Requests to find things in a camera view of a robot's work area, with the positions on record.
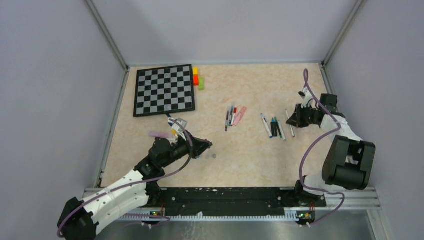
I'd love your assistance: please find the grey slotted cable duct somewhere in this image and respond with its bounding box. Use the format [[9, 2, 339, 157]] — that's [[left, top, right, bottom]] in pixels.
[[117, 210, 300, 222]]

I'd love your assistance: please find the orange toy block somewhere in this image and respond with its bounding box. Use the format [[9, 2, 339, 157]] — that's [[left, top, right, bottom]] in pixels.
[[193, 75, 199, 86]]

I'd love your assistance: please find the pink marker on left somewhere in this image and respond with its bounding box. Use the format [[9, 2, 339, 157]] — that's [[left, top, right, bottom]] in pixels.
[[148, 131, 175, 139]]

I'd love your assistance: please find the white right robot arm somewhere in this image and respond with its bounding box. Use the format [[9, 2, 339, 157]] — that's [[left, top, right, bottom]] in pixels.
[[286, 92, 376, 206]]

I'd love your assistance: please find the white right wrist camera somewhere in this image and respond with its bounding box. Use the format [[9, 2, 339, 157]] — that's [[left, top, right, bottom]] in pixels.
[[298, 88, 315, 109]]

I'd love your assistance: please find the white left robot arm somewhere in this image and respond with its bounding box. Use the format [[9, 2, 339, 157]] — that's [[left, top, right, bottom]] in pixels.
[[57, 135, 213, 240]]

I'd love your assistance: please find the purple white pen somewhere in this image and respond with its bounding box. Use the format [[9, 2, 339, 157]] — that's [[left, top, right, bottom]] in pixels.
[[285, 109, 296, 139]]

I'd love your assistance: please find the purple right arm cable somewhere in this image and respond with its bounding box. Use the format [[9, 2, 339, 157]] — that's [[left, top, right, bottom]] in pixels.
[[298, 68, 346, 228]]

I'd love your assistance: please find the red capped white pen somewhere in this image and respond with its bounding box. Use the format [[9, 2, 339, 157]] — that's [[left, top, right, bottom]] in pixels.
[[229, 107, 237, 127]]

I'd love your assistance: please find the white grey marker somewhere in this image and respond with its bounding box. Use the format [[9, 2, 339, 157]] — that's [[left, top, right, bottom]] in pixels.
[[278, 120, 287, 142]]

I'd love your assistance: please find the white pen blue cap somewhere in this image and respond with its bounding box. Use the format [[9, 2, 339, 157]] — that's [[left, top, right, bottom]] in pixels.
[[260, 113, 273, 139]]

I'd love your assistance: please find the black and grey chessboard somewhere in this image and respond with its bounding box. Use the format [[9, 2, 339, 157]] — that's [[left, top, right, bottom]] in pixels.
[[133, 64, 196, 118]]

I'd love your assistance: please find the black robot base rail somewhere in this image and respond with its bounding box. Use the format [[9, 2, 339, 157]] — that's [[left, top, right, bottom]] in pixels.
[[142, 187, 327, 217]]

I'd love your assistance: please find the blue capped pen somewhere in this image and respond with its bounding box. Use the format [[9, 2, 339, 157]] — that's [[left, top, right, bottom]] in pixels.
[[228, 105, 234, 127]]

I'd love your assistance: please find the green toy block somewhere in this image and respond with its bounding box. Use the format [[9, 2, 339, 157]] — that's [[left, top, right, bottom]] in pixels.
[[198, 76, 205, 91]]

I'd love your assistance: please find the green transparent pen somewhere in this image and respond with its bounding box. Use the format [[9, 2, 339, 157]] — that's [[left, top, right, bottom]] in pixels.
[[274, 117, 283, 139]]

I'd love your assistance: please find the pink highlighter marker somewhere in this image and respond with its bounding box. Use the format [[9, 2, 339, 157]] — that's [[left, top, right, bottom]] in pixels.
[[232, 106, 247, 126]]

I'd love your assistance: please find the dark blue pen near board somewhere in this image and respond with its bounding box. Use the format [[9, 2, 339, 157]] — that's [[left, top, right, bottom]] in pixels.
[[224, 110, 230, 132]]

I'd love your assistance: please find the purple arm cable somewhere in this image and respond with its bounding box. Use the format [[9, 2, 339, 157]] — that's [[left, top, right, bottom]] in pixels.
[[56, 117, 194, 239], [298, 68, 346, 228]]

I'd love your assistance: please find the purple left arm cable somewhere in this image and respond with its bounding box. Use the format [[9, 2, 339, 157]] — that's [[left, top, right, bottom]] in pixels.
[[56, 117, 194, 239]]

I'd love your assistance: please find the black blue highlighter marker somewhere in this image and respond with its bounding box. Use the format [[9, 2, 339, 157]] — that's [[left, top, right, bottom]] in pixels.
[[270, 117, 279, 137]]

